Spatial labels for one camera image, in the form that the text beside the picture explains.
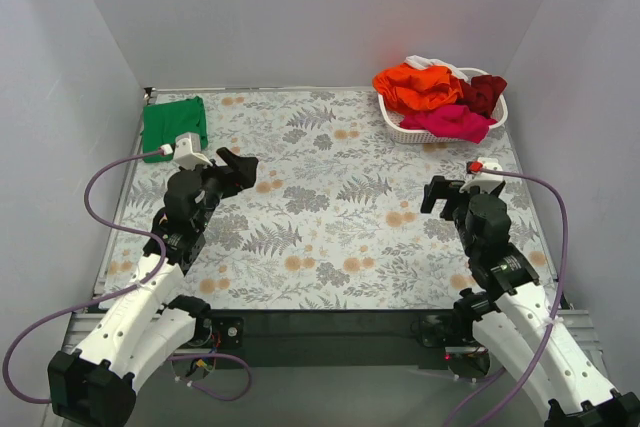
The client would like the orange t-shirt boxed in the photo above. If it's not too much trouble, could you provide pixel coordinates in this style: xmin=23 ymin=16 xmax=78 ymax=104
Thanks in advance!
xmin=372 ymin=64 xmax=463 ymax=115

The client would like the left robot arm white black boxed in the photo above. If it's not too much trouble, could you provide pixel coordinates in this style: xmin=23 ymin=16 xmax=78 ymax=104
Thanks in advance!
xmin=47 ymin=148 xmax=258 ymax=426

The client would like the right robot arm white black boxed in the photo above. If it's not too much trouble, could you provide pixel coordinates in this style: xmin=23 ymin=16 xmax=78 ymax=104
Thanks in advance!
xmin=421 ymin=170 xmax=639 ymax=426

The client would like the magenta pink t-shirt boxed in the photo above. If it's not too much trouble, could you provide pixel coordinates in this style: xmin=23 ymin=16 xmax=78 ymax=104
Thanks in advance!
xmin=399 ymin=104 xmax=497 ymax=144

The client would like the folded green t-shirt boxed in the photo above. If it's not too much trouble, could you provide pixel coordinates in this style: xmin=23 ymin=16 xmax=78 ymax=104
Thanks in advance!
xmin=142 ymin=96 xmax=208 ymax=153

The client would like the white plastic laundry basket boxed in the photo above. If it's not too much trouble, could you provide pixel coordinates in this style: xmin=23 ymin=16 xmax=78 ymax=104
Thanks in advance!
xmin=372 ymin=57 xmax=507 ymax=144

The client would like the dark red t-shirt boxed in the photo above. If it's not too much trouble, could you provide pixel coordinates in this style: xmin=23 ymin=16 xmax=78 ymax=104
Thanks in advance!
xmin=456 ymin=74 xmax=508 ymax=118

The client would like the floral patterned table mat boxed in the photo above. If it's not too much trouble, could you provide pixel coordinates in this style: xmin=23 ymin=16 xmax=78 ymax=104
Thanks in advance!
xmin=97 ymin=88 xmax=564 ymax=312

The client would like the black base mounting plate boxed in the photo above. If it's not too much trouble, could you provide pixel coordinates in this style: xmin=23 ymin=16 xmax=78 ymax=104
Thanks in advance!
xmin=181 ymin=309 xmax=491 ymax=377

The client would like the white t-shirt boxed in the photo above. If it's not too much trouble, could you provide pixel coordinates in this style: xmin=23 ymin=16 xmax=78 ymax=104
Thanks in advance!
xmin=404 ymin=55 xmax=466 ymax=78

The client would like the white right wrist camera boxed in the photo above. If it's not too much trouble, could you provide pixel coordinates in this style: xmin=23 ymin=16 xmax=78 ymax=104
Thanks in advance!
xmin=459 ymin=157 xmax=504 ymax=194

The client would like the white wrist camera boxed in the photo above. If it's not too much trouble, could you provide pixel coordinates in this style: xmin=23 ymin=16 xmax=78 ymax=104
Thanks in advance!
xmin=173 ymin=132 xmax=212 ymax=170
xmin=459 ymin=157 xmax=504 ymax=194

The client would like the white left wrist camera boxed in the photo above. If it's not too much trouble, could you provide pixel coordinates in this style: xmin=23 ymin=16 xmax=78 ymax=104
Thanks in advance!
xmin=173 ymin=132 xmax=212 ymax=170

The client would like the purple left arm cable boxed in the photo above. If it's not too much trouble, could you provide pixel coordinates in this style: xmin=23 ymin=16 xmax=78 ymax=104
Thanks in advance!
xmin=2 ymin=145 xmax=175 ymax=405

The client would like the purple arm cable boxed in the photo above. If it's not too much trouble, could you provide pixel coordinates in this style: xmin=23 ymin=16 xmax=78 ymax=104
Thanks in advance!
xmin=2 ymin=145 xmax=175 ymax=405
xmin=442 ymin=166 xmax=570 ymax=427

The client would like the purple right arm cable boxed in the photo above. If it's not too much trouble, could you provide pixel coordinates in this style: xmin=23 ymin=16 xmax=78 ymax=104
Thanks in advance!
xmin=442 ymin=166 xmax=570 ymax=427

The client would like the aluminium frame rail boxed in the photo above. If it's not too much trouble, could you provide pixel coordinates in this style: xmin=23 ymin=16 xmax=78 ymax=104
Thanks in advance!
xmin=62 ymin=311 xmax=106 ymax=354

